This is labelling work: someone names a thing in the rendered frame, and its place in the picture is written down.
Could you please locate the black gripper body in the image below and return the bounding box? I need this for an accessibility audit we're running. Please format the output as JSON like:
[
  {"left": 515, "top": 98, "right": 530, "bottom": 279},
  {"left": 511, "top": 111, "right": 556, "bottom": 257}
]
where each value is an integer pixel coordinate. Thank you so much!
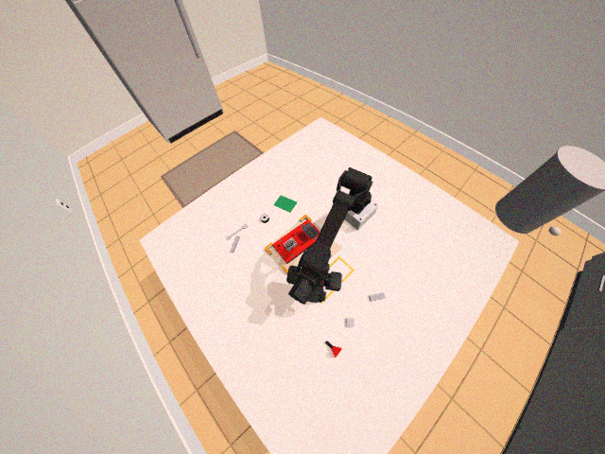
[{"left": 286, "top": 266, "right": 343, "bottom": 291}]

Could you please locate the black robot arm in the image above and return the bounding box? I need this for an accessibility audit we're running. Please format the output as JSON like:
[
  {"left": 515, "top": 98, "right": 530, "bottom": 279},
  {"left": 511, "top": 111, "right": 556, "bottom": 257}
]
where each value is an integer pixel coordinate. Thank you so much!
[{"left": 288, "top": 167, "right": 373, "bottom": 305}]

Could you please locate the green flat rectangle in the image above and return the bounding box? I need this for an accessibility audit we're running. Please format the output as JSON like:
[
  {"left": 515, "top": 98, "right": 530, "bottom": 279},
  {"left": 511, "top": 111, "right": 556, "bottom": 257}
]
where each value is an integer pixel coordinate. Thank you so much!
[{"left": 273, "top": 195, "right": 297, "bottom": 213}]

